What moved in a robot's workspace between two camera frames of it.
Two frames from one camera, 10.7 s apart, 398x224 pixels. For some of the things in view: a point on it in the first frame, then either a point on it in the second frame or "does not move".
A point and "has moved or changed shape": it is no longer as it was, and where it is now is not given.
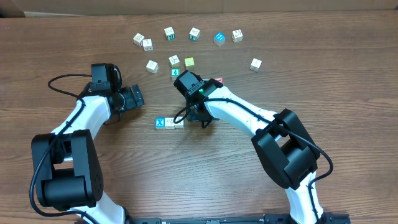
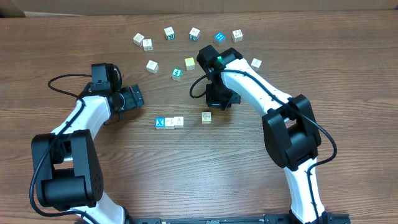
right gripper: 193,116 → 214,102
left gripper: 130,99 does not move
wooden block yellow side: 174,61 has moved or changed shape
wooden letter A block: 180,125 does not move
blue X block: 160,123 does not move
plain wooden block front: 169,123 does not move
